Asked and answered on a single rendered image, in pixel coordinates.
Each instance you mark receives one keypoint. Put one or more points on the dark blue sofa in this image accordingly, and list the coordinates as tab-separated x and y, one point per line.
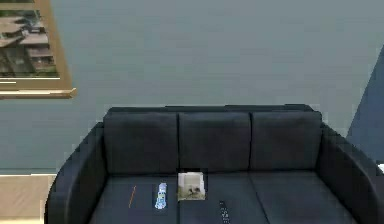
213	143

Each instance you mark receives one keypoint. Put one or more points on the pale square book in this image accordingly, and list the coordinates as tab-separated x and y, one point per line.
191	186

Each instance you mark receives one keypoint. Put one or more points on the blue and white remote control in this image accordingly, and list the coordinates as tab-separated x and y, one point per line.
161	196

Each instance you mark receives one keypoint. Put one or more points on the orange pencil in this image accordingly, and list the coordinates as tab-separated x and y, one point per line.
132	196

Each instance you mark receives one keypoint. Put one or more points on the black remote control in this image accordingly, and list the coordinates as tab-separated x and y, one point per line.
224	212

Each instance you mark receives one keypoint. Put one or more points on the white flat object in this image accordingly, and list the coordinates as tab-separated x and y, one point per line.
381	167

